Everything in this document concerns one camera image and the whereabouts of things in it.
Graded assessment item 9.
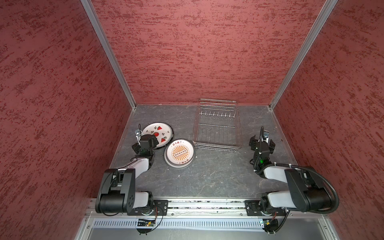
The white watermelon pattern plate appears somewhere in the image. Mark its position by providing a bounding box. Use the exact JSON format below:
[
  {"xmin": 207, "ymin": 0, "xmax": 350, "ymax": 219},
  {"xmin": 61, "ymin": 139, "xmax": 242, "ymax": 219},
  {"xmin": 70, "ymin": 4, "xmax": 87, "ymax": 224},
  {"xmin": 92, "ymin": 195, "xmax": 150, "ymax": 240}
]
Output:
[{"xmin": 142, "ymin": 122, "xmax": 174, "ymax": 149}]

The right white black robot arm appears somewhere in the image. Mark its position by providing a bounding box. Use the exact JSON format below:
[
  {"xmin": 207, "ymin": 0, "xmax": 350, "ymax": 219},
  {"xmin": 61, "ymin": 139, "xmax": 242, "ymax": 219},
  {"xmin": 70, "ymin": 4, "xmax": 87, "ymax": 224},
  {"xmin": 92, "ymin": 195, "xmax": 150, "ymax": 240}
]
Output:
[{"xmin": 249, "ymin": 134, "xmax": 340, "ymax": 215}]

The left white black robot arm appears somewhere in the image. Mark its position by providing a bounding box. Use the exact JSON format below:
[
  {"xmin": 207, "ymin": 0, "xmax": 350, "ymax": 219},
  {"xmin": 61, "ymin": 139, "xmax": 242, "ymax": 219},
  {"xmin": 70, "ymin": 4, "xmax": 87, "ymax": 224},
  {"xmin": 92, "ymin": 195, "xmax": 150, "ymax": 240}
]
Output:
[{"xmin": 95, "ymin": 135, "xmax": 159, "ymax": 217}]

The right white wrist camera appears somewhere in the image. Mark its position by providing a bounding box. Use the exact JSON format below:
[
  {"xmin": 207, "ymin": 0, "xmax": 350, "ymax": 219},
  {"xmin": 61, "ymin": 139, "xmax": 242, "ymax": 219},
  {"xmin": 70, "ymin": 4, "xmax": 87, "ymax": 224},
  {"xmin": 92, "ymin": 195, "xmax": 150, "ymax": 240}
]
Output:
[{"xmin": 260, "ymin": 129, "xmax": 270, "ymax": 144}]

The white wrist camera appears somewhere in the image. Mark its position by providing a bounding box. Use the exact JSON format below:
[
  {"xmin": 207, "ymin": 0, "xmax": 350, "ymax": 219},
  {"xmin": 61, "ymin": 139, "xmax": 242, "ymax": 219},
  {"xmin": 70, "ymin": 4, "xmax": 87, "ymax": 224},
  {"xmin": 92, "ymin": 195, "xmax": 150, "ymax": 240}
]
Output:
[
  {"xmin": 135, "ymin": 129, "xmax": 142, "ymax": 145},
  {"xmin": 260, "ymin": 129, "xmax": 270, "ymax": 144}
]

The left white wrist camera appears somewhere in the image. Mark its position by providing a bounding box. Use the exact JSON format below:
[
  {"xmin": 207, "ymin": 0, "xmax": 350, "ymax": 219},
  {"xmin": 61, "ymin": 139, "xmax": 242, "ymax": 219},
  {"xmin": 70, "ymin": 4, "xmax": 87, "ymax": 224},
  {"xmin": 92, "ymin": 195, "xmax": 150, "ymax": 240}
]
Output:
[{"xmin": 135, "ymin": 129, "xmax": 142, "ymax": 145}]

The wire dish rack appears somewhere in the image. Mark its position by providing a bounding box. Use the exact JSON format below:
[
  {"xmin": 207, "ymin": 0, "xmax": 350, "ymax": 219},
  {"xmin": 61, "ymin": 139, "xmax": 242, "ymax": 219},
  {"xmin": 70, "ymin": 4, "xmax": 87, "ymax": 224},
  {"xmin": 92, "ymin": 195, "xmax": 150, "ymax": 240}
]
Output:
[{"xmin": 193, "ymin": 99, "xmax": 242, "ymax": 152}]

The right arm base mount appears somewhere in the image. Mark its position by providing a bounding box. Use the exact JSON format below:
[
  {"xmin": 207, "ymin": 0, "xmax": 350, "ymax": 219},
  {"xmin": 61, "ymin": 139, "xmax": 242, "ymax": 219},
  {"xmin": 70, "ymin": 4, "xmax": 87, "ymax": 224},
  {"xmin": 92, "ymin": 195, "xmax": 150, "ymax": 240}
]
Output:
[{"xmin": 244, "ymin": 199, "xmax": 286, "ymax": 217}]

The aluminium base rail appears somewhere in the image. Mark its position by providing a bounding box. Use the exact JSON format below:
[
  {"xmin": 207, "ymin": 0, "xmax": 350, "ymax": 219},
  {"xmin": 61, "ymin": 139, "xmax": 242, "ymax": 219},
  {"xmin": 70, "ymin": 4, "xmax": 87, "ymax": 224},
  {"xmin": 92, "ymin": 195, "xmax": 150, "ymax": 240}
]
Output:
[{"xmin": 85, "ymin": 197, "xmax": 329, "ymax": 219}]

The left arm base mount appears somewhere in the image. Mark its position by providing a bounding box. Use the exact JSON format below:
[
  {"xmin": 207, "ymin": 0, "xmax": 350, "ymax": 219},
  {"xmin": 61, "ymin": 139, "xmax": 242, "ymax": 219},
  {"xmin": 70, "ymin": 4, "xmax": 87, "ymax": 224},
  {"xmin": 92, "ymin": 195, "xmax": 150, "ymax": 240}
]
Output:
[{"xmin": 127, "ymin": 200, "xmax": 169, "ymax": 217}]

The white perforated cable duct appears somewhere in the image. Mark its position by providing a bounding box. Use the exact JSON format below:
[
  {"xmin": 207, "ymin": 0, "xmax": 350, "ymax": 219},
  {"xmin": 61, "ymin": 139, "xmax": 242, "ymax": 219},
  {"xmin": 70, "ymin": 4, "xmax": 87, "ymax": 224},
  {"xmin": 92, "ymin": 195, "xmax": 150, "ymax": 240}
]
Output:
[{"xmin": 92, "ymin": 218, "xmax": 264, "ymax": 232}]

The right aluminium corner post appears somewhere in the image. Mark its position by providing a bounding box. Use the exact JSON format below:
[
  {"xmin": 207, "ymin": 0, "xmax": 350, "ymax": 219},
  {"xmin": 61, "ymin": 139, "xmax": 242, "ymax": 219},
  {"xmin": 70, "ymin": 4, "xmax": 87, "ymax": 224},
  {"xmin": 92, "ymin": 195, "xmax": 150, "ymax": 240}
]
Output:
[{"xmin": 269, "ymin": 0, "xmax": 338, "ymax": 111}]

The aluminium corner post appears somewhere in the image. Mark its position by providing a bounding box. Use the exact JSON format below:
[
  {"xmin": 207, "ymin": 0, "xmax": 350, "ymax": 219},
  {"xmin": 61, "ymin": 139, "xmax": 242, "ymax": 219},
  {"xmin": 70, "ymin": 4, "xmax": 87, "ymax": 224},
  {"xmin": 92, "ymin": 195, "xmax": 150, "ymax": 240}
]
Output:
[
  {"xmin": 81, "ymin": 0, "xmax": 137, "ymax": 110},
  {"xmin": 269, "ymin": 0, "xmax": 338, "ymax": 111}
]

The left aluminium corner post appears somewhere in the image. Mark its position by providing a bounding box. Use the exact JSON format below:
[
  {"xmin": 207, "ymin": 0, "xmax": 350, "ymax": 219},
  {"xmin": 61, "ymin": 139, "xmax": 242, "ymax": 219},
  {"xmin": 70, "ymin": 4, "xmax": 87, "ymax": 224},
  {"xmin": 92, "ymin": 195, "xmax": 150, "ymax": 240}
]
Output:
[{"xmin": 81, "ymin": 0, "xmax": 137, "ymax": 110}]

